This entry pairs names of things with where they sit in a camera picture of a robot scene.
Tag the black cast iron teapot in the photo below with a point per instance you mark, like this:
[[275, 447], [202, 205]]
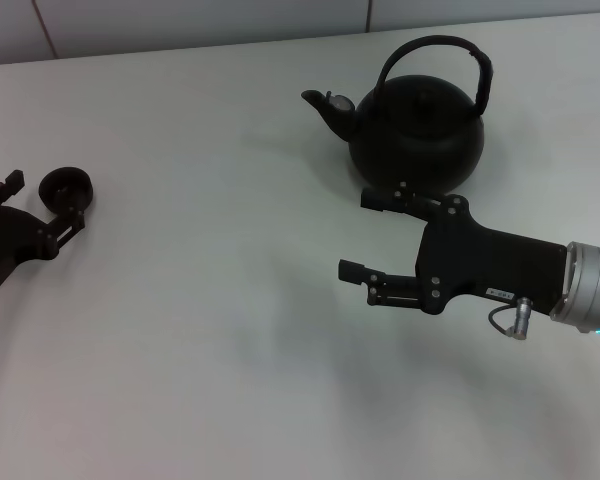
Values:
[[415, 135]]

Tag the small black teacup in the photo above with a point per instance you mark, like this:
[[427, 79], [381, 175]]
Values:
[[50, 187]]

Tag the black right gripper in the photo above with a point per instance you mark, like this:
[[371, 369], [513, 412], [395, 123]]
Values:
[[480, 260]]

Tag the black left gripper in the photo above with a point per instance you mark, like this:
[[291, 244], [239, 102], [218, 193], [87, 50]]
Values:
[[10, 235]]

